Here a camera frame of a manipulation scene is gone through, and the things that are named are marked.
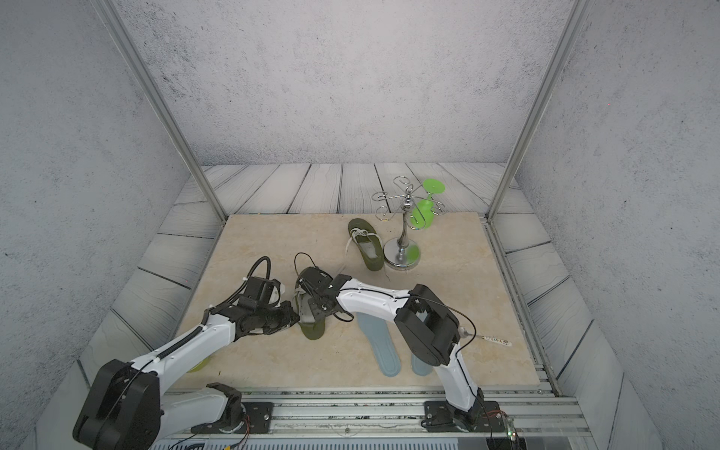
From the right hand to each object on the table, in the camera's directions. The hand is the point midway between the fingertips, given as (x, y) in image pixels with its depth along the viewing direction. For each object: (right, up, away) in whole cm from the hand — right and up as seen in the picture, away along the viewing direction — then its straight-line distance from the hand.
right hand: (323, 307), depth 89 cm
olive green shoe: (-3, -5, -4) cm, 7 cm away
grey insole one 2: (+29, -15, -7) cm, 34 cm away
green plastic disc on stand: (+30, +29, -6) cm, 42 cm away
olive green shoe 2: (+14, +19, +19) cm, 31 cm away
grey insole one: (+20, -12, -4) cm, 23 cm away
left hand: (-5, -2, -4) cm, 7 cm away
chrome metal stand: (+27, +16, +18) cm, 36 cm away
